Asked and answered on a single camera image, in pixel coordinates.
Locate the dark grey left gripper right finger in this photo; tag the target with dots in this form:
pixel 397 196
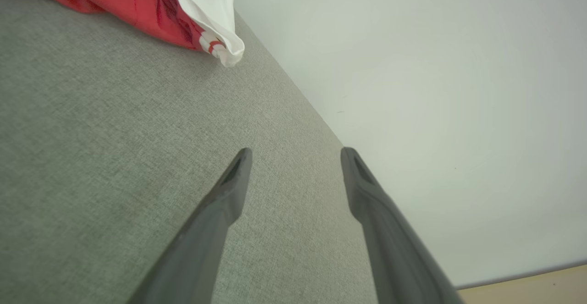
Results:
pixel 390 249

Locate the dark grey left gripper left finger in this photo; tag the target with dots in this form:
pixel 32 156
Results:
pixel 206 240

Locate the grey fabric sofa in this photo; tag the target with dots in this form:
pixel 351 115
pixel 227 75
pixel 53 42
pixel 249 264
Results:
pixel 91 157

